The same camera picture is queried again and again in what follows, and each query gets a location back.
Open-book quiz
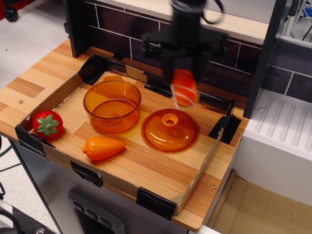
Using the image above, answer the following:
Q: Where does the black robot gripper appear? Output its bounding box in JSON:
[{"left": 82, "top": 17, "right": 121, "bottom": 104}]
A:
[{"left": 141, "top": 0, "right": 229, "bottom": 84}]

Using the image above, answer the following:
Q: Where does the orange salmon sushi toy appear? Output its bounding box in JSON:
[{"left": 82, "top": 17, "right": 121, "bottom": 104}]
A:
[{"left": 170, "top": 69, "right": 197, "bottom": 110}]

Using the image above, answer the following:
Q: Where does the orange transparent pot lid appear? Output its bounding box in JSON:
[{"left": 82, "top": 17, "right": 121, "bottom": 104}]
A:
[{"left": 141, "top": 109, "right": 199, "bottom": 154}]

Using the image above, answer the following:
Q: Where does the cardboard fence with black tape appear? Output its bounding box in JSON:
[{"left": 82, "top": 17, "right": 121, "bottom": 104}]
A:
[{"left": 15, "top": 55, "right": 242, "bottom": 219}]

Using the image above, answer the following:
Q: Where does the orange transparent plastic pot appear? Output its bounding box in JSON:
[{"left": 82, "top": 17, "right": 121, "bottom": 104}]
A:
[{"left": 82, "top": 76, "right": 142, "bottom": 135}]

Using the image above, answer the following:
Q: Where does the orange toy carrot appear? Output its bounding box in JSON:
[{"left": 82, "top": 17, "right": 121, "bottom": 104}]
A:
[{"left": 82, "top": 136, "right": 125, "bottom": 161}]

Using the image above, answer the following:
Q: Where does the white ribbed drainboard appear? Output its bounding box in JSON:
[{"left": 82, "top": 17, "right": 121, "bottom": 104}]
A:
[{"left": 234, "top": 90, "right": 312, "bottom": 206}]

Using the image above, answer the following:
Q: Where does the red toy strawberry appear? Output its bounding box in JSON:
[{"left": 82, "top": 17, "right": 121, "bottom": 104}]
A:
[{"left": 32, "top": 110, "right": 63, "bottom": 139}]

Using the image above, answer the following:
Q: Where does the grey toy oven front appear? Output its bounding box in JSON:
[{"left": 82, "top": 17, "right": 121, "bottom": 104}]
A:
[{"left": 68, "top": 190, "right": 126, "bottom": 234}]

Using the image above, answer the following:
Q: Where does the black caster wheel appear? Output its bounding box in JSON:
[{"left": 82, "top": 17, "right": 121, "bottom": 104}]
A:
[{"left": 3, "top": 0, "right": 19, "bottom": 22}]

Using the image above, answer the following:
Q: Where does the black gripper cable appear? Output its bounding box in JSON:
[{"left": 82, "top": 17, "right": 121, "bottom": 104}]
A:
[{"left": 201, "top": 0, "right": 225, "bottom": 24}]

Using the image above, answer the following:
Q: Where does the dark grey shelf frame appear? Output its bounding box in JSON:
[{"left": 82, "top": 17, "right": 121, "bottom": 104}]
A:
[{"left": 63, "top": 0, "right": 276, "bottom": 118}]

